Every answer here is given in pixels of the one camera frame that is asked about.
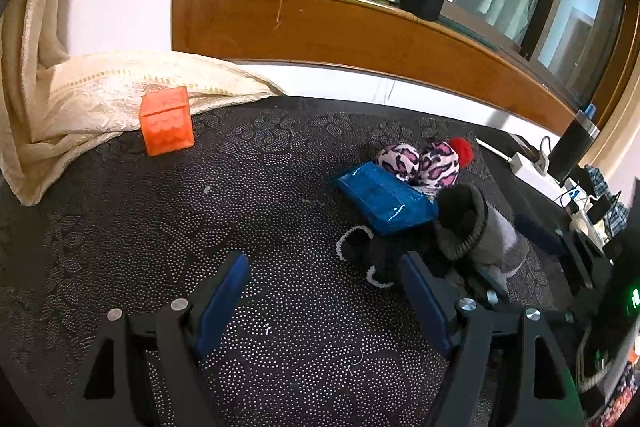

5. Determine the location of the blue plaid cloth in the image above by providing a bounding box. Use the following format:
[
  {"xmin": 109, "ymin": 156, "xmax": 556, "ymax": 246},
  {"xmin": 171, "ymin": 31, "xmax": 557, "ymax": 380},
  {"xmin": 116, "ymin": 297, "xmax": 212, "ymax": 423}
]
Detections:
[{"xmin": 584, "ymin": 164, "xmax": 630, "ymax": 235}]

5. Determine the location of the cream patterned curtain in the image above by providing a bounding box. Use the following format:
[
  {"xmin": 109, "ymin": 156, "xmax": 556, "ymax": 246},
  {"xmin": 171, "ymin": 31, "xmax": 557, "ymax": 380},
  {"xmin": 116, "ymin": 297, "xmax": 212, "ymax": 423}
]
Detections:
[{"xmin": 0, "ymin": 0, "xmax": 287, "ymax": 206}]

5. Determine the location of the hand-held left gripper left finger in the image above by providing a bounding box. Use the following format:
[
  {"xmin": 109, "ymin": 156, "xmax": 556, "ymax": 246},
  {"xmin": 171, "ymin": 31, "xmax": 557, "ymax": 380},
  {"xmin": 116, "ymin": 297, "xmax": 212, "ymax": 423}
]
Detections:
[{"xmin": 82, "ymin": 251, "xmax": 251, "ymax": 427}]

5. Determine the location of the orange plastic storage box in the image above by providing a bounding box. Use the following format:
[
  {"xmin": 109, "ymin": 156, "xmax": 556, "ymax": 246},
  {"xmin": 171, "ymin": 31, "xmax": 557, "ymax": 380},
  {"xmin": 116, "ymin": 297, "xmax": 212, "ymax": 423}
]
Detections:
[{"xmin": 139, "ymin": 86, "xmax": 195, "ymax": 156}]

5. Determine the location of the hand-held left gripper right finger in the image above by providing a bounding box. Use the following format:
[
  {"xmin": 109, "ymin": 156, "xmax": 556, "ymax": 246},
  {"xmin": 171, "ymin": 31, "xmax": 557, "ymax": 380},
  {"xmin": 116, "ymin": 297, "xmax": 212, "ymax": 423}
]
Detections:
[{"xmin": 399, "ymin": 253, "xmax": 587, "ymax": 427}]

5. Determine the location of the pink leopard print sock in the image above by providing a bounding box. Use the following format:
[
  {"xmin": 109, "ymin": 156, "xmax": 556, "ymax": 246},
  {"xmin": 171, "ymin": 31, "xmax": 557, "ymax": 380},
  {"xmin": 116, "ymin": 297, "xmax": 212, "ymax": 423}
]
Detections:
[{"xmin": 375, "ymin": 137, "xmax": 475, "ymax": 190}]

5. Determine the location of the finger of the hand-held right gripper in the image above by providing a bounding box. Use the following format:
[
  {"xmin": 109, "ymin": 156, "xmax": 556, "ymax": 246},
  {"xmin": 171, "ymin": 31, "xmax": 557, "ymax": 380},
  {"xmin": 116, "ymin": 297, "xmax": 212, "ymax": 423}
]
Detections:
[
  {"xmin": 516, "ymin": 214, "xmax": 613, "ymax": 291},
  {"xmin": 466, "ymin": 266, "xmax": 577, "ymax": 326}
]

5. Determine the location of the black sock with white trim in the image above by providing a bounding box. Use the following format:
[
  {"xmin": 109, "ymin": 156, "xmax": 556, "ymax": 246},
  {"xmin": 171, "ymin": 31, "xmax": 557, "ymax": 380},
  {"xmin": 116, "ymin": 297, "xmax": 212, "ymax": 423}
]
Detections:
[{"xmin": 335, "ymin": 226, "xmax": 402, "ymax": 290}]

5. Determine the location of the white power cable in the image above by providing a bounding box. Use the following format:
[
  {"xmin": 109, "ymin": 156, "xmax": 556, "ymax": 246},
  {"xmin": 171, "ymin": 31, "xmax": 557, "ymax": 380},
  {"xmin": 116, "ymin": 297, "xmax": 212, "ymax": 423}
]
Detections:
[{"xmin": 475, "ymin": 137, "xmax": 513, "ymax": 164}]

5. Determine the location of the wooden window frame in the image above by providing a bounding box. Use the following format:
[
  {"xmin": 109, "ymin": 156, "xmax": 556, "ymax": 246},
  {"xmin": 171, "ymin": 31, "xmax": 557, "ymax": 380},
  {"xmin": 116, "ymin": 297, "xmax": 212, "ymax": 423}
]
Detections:
[{"xmin": 171, "ymin": 0, "xmax": 640, "ymax": 135}]

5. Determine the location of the blue plastic packet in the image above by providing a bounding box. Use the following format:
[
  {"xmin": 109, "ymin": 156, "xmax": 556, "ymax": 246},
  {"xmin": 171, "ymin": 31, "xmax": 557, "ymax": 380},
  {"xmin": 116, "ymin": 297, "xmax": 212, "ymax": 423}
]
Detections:
[{"xmin": 329, "ymin": 161, "xmax": 439, "ymax": 236}]

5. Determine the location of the white power strip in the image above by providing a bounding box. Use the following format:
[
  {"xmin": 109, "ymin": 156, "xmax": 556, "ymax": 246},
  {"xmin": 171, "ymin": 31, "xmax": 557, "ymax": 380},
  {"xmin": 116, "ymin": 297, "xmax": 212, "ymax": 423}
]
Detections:
[{"xmin": 507, "ymin": 152, "xmax": 568, "ymax": 204}]

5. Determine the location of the grey and black sock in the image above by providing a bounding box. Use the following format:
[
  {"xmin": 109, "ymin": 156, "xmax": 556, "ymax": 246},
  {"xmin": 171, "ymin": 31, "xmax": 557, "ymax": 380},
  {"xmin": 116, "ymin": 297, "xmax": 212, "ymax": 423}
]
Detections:
[{"xmin": 433, "ymin": 183, "xmax": 532, "ymax": 280}]

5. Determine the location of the black tumbler bottle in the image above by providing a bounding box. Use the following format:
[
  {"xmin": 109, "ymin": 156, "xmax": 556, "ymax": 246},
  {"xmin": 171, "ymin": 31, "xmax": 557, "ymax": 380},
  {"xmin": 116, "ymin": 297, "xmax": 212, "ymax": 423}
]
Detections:
[{"xmin": 547, "ymin": 106, "xmax": 601, "ymax": 182}]

